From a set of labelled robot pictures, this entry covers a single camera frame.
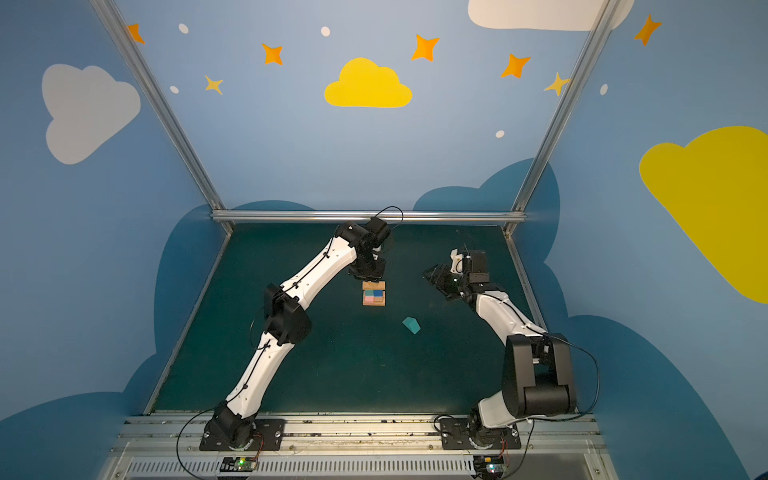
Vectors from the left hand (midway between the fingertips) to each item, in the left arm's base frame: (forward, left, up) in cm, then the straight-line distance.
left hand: (379, 278), depth 93 cm
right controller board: (-47, -28, -11) cm, 56 cm away
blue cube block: (-1, 0, -7) cm, 7 cm away
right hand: (0, -16, +3) cm, 16 cm away
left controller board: (-48, +33, -11) cm, 59 cm away
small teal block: (-1, +3, -8) cm, 9 cm away
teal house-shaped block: (-11, -11, -9) cm, 18 cm away
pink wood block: (-2, +4, -9) cm, 10 cm away
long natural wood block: (-1, +2, -3) cm, 4 cm away
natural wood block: (-3, 0, -10) cm, 10 cm away
